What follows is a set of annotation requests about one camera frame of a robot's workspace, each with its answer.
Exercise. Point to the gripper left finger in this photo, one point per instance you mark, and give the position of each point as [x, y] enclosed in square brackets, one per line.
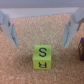
[9, 28]

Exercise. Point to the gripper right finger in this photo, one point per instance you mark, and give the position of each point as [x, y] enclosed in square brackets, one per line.
[71, 30]

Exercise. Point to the purple block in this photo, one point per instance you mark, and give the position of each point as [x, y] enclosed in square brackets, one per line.
[81, 49]

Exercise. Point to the yellow block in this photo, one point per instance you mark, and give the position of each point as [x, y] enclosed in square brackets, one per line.
[42, 56]

